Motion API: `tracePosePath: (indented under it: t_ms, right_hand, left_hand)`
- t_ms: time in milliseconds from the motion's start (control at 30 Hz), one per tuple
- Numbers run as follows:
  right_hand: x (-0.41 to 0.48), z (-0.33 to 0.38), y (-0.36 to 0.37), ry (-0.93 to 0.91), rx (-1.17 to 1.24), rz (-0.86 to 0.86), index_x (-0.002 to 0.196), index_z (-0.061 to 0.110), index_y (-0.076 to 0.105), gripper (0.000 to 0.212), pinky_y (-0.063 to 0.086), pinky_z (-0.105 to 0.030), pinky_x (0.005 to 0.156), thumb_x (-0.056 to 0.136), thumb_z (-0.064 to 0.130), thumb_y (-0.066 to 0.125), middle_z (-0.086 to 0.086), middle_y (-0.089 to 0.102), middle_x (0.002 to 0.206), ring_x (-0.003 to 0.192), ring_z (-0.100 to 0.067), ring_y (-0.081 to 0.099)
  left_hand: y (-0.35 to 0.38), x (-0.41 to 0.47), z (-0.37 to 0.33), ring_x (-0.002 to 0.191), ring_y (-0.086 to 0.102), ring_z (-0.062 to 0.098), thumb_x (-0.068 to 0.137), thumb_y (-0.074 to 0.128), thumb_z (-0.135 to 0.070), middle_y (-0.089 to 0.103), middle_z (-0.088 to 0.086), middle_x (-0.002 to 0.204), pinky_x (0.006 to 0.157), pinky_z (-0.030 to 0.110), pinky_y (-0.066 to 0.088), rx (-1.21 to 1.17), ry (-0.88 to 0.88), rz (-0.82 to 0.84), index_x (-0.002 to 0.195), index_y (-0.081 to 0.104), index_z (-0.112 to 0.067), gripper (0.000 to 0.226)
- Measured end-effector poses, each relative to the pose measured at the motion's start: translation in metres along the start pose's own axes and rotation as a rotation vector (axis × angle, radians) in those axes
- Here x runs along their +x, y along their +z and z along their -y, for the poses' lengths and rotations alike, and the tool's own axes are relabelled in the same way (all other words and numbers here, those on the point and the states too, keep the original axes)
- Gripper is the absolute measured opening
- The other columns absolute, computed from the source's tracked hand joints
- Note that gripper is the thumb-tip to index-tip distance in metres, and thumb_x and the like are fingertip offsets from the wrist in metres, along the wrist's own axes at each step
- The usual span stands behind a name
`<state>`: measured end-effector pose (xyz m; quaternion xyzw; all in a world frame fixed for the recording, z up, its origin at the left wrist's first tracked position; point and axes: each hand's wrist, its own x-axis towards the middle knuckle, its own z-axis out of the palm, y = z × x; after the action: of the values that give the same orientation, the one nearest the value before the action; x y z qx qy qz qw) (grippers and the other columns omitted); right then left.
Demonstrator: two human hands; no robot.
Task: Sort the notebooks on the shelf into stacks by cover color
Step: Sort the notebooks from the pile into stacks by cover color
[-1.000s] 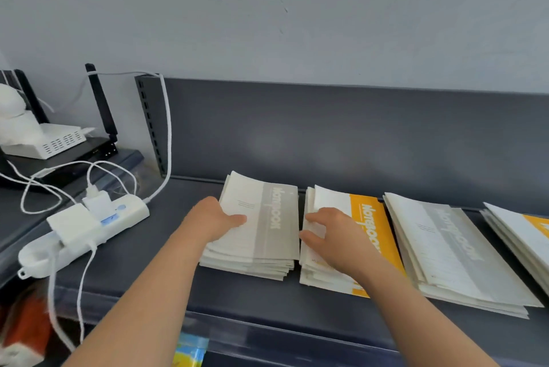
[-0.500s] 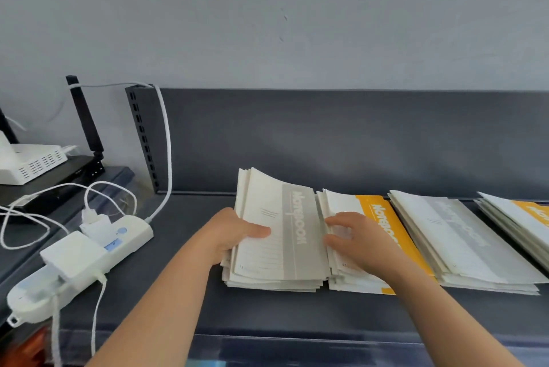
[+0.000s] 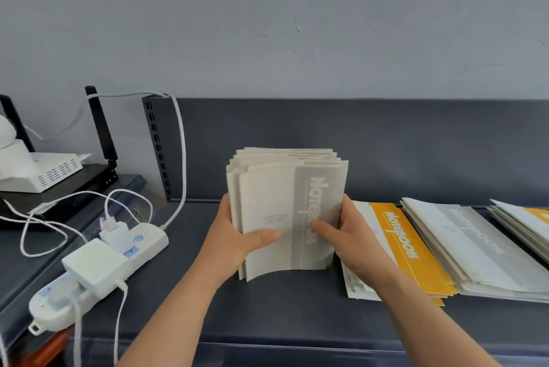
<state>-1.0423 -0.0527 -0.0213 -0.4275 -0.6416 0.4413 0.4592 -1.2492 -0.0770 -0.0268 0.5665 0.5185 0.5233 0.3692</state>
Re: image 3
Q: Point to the person's left hand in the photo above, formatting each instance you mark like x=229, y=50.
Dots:
x=227, y=246

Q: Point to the person's right hand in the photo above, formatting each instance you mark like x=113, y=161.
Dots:
x=360, y=246

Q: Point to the small orange notebook stack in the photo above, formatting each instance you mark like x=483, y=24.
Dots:
x=411, y=246
x=523, y=221

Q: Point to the small grey notebook stack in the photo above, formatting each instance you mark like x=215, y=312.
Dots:
x=270, y=199
x=480, y=251

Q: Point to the person's left forearm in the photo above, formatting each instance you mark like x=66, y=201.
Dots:
x=176, y=324

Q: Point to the white power strip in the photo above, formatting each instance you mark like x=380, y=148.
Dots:
x=146, y=246

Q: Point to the white charger plug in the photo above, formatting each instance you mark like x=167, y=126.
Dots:
x=116, y=236

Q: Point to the dark grey back panel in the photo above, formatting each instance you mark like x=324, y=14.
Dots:
x=407, y=143

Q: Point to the slotted dark metal upright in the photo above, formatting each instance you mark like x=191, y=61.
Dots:
x=156, y=143

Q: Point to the white power adapter block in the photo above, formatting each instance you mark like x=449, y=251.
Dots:
x=94, y=266

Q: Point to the black router body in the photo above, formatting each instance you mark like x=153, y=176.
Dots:
x=86, y=182

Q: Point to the black router antenna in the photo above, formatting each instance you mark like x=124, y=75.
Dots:
x=100, y=126

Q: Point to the white vented device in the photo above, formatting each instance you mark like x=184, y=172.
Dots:
x=55, y=171

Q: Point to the orange white packet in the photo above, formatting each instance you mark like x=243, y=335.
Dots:
x=47, y=351

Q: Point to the white router device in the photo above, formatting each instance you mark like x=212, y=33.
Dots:
x=13, y=160

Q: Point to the clear plastic price rail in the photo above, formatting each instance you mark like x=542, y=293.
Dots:
x=300, y=356

